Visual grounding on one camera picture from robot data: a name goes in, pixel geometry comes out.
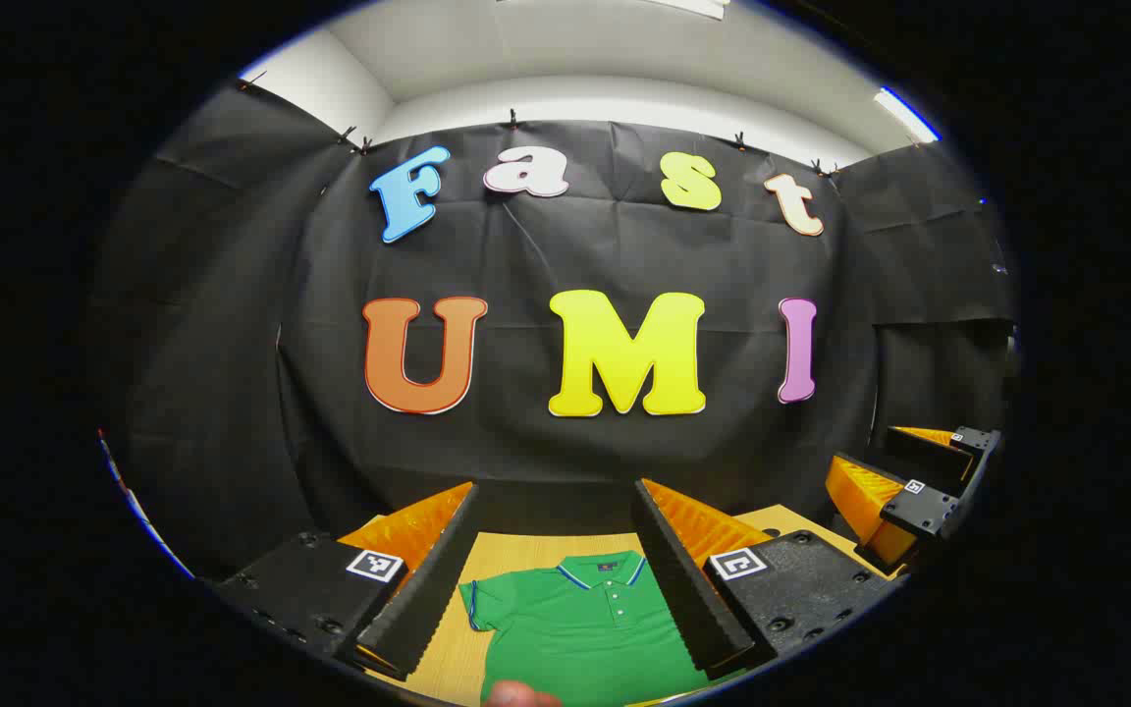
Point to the row of black cloth clips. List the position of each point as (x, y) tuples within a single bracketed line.
[(512, 121)]

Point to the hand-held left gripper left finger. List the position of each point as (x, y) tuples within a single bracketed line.
[(428, 589)]

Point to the black backdrop cloth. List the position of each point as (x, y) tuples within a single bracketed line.
[(526, 255)]

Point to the ceiling light panel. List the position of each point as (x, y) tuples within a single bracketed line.
[(904, 113), (698, 6)]

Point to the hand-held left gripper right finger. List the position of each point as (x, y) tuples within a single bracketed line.
[(683, 599)]

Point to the green T-shirt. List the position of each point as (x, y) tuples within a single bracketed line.
[(575, 638)]

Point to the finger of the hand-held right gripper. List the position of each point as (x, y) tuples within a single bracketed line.
[(924, 511), (924, 457)]

